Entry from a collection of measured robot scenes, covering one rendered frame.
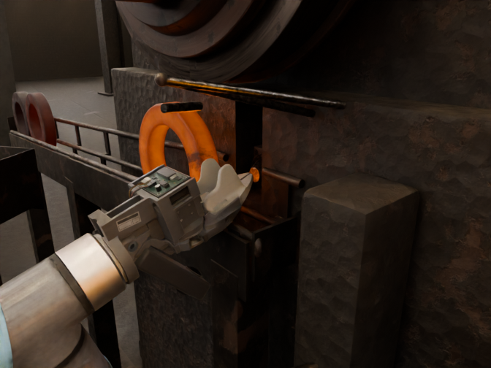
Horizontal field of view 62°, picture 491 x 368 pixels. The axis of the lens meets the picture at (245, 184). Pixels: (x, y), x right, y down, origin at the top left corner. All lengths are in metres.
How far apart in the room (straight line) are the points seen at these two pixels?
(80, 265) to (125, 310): 1.18
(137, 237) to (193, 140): 0.17
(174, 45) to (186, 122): 0.12
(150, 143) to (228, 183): 0.22
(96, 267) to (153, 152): 0.31
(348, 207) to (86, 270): 0.26
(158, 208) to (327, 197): 0.19
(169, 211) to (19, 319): 0.17
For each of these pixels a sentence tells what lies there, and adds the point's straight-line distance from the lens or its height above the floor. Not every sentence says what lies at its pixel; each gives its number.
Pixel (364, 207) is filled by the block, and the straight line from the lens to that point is 0.37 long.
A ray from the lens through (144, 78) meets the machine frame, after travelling 0.86.
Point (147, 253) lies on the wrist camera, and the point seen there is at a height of 0.71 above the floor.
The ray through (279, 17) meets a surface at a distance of 0.41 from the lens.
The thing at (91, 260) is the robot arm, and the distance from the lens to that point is 0.45.
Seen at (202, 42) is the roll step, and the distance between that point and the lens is 0.48.
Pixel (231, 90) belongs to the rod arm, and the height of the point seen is 0.89.
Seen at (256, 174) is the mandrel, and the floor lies 0.74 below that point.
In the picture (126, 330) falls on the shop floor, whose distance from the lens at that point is 1.53.
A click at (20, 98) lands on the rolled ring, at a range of 1.53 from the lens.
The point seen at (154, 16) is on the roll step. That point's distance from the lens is 0.52.
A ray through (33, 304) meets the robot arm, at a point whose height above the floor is 0.70.
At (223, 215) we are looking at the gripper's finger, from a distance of 0.50.
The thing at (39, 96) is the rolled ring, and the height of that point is 0.77.
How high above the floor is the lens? 0.94
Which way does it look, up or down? 20 degrees down
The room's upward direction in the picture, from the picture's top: straight up
